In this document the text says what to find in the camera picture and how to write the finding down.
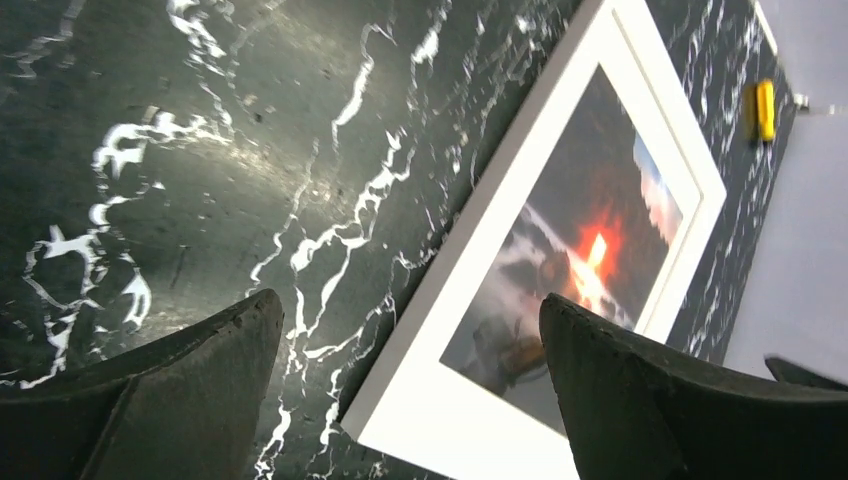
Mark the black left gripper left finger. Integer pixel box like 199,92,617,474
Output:
1,289,284,479

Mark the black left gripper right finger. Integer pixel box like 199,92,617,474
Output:
539,294,847,479

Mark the white picture frame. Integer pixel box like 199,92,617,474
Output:
342,1,726,479

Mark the yellow screwdriver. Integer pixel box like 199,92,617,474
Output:
743,79,776,144

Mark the sunset photo in frame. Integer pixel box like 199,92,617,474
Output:
440,69,683,432

